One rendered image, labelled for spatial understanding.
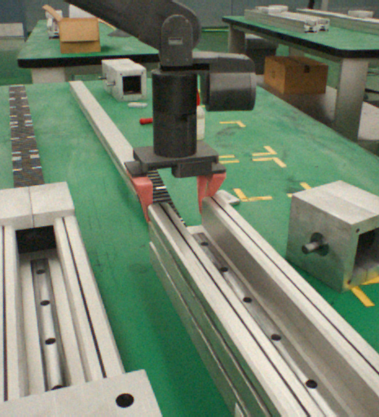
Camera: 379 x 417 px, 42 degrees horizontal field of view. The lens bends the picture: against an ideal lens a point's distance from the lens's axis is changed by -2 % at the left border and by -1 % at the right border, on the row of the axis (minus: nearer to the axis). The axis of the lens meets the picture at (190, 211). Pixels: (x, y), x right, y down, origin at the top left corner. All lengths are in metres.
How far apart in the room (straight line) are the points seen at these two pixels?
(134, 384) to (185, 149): 0.38
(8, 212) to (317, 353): 0.38
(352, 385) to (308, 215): 0.27
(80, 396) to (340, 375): 0.21
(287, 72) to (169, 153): 3.71
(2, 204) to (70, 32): 2.05
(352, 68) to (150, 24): 2.48
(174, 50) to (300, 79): 3.80
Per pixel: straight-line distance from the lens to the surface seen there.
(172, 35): 0.59
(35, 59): 2.56
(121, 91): 1.54
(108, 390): 0.31
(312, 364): 0.46
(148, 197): 0.64
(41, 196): 0.65
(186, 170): 0.64
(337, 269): 0.62
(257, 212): 0.81
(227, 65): 0.62
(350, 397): 0.42
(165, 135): 0.63
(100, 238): 0.74
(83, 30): 2.65
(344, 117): 3.06
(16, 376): 0.40
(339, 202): 0.64
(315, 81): 4.42
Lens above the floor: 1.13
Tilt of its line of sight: 26 degrees down
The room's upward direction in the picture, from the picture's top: straight up
